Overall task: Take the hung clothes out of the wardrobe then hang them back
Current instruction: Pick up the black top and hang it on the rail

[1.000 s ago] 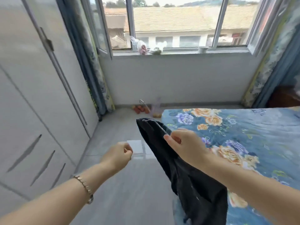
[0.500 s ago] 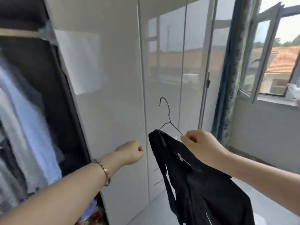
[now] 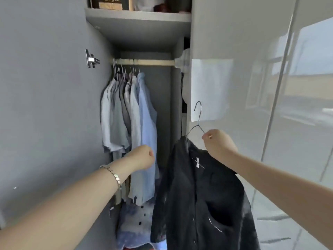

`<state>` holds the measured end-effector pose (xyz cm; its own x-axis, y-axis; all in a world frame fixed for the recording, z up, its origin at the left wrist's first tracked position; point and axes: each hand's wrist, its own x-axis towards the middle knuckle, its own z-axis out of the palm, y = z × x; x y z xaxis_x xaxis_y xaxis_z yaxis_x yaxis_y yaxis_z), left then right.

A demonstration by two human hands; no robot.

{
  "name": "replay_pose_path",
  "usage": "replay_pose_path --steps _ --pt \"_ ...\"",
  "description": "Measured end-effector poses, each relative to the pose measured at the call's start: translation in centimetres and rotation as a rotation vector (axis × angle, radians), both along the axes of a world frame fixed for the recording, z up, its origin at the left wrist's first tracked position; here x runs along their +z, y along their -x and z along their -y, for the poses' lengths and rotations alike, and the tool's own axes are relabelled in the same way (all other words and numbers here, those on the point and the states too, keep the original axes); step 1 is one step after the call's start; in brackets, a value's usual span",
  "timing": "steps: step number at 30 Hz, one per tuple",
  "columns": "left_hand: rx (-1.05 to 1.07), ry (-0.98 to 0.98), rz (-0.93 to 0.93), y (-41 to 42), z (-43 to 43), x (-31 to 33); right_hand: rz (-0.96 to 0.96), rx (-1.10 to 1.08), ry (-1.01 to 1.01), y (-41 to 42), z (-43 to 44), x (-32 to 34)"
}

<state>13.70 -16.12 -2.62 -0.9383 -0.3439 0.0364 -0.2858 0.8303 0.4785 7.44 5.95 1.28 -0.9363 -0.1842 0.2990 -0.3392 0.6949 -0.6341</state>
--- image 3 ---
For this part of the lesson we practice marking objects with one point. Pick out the person's right hand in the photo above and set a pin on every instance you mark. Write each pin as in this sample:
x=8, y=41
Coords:
x=221, y=148

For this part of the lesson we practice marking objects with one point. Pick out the person's left hand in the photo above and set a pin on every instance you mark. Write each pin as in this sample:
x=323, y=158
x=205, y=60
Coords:
x=141, y=158

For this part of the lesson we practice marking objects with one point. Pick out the light blue shirt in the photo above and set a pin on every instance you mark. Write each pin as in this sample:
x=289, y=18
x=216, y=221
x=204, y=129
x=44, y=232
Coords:
x=148, y=127

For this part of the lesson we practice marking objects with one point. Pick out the row of clothes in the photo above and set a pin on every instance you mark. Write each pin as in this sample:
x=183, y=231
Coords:
x=114, y=122

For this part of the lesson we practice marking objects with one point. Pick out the black garment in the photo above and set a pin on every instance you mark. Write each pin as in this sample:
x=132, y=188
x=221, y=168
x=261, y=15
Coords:
x=195, y=205

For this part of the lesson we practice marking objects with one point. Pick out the row of assorted hangers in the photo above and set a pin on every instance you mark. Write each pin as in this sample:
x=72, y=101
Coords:
x=125, y=72

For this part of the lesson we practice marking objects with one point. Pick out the white glossy wardrobe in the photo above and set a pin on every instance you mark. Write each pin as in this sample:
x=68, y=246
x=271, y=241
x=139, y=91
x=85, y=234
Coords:
x=46, y=114

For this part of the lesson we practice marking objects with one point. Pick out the person's right forearm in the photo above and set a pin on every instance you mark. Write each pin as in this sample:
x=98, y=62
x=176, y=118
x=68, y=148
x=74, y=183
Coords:
x=286, y=190

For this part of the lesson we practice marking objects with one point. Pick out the person's left forearm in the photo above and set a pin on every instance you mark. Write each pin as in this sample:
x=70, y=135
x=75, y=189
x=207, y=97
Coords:
x=52, y=213

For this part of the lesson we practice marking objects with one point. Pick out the white paper sheet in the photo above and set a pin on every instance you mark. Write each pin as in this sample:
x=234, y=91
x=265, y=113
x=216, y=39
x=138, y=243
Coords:
x=210, y=88

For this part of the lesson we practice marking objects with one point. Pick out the cream rolled quilt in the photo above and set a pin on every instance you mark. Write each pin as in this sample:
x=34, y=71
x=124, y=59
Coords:
x=186, y=91

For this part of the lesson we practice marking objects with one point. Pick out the white fleece blanket blue stripe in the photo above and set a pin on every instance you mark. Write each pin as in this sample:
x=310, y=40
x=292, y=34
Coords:
x=184, y=59

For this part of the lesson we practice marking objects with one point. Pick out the wooden hanging rod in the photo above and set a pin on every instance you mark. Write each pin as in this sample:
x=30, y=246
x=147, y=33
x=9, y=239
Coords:
x=151, y=62

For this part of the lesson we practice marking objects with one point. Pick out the metal door hinge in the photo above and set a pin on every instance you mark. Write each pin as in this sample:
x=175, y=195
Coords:
x=91, y=59

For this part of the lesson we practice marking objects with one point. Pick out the black shopping bag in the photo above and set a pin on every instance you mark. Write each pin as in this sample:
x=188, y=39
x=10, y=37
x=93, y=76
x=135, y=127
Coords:
x=179, y=5

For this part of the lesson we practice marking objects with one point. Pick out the black box gold dragon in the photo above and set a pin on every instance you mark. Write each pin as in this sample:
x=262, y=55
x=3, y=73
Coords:
x=112, y=3

